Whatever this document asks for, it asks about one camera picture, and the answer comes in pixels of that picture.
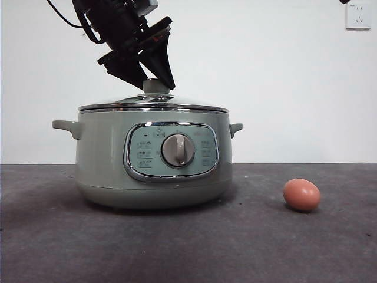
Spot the glass lid with green knob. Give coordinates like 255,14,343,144
78,77,230,114

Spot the brown egg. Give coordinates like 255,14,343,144
282,177,322,213

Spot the pale green electric cooking pot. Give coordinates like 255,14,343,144
51,110,244,211

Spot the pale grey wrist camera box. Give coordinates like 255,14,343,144
133,0,160,16

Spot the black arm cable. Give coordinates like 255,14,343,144
46,0,101,45

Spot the white wall socket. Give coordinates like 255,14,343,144
345,2,372,31

